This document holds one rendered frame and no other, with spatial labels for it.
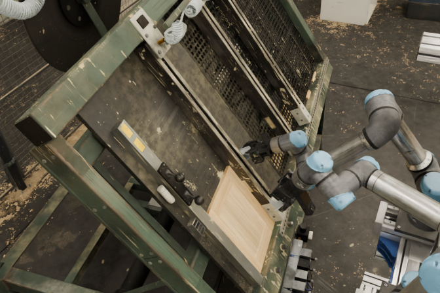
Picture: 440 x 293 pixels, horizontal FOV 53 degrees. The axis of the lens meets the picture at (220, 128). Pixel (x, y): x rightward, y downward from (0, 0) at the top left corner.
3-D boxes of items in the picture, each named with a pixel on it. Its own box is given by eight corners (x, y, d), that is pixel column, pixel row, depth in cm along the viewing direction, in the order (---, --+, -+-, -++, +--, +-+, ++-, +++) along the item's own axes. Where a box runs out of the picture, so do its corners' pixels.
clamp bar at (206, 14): (290, 158, 254) (328, 148, 240) (162, -19, 207) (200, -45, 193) (293, 147, 261) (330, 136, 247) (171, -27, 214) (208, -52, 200)
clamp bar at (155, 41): (270, 225, 220) (313, 217, 206) (112, 30, 173) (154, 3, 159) (275, 210, 227) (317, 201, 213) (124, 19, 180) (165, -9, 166)
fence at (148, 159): (253, 287, 196) (260, 286, 193) (110, 131, 158) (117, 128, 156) (256, 277, 199) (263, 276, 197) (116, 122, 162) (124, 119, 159)
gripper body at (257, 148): (244, 153, 202) (266, 147, 194) (250, 140, 208) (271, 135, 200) (253, 165, 205) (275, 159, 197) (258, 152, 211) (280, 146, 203)
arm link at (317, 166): (326, 174, 137) (308, 154, 140) (308, 191, 146) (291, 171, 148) (340, 165, 142) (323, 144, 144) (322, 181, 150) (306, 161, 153)
